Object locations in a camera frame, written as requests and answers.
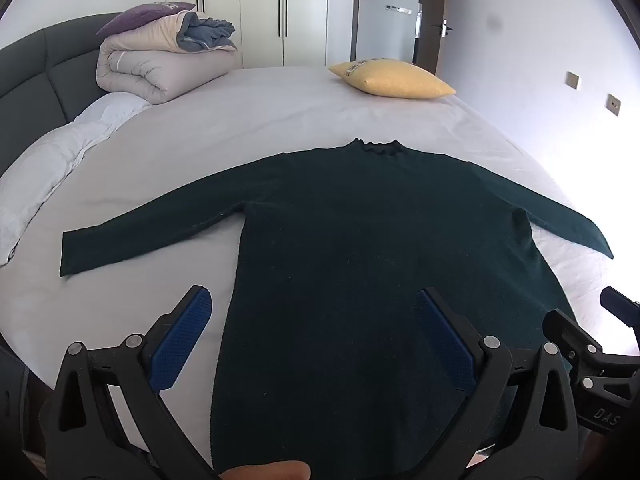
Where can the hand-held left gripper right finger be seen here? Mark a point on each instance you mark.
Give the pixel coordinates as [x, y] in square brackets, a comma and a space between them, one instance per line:
[445, 340]

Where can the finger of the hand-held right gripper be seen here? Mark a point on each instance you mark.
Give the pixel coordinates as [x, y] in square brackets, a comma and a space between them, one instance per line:
[575, 342]
[619, 306]

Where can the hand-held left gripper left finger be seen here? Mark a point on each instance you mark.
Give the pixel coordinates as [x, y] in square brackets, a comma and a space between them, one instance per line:
[185, 332]

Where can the dark green sweater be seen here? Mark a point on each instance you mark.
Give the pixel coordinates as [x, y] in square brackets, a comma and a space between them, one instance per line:
[350, 260]

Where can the person's left hand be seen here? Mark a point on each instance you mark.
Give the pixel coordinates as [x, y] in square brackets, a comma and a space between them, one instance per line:
[265, 471]

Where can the yellow pillow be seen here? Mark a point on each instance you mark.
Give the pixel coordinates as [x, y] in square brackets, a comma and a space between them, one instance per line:
[395, 77]

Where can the beige folded duvet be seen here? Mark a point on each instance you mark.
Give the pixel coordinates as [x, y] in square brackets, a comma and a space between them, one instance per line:
[135, 70]

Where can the dark grey padded headboard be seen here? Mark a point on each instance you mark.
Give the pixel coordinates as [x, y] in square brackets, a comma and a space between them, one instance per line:
[30, 85]

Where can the blue grey folded blanket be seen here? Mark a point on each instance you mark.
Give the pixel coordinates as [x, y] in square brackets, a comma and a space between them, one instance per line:
[210, 35]

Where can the purple pillow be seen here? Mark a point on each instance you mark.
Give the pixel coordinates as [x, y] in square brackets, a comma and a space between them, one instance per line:
[145, 15]

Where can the white wardrobe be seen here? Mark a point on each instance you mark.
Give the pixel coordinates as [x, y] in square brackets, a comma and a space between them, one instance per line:
[260, 10]

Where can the dark brown door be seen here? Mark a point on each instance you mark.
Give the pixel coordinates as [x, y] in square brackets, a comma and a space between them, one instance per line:
[430, 0]

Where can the beige wall socket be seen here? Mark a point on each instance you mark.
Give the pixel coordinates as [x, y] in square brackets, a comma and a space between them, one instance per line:
[613, 104]
[573, 80]

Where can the wall control panel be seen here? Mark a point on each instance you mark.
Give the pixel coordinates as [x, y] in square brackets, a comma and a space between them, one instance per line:
[398, 9]

